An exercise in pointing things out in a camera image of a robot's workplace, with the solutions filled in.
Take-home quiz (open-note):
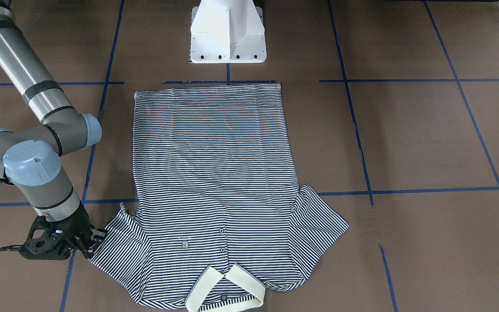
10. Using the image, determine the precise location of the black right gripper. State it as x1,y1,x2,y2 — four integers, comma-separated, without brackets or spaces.
19,204,107,260

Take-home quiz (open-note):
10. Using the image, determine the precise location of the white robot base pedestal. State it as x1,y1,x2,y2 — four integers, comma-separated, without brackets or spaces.
189,0,267,64

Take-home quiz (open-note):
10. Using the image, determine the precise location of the blue white striped polo shirt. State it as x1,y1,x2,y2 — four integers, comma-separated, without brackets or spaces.
91,83,349,312

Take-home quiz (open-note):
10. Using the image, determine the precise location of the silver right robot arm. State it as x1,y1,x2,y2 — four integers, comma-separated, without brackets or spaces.
0,1,107,260

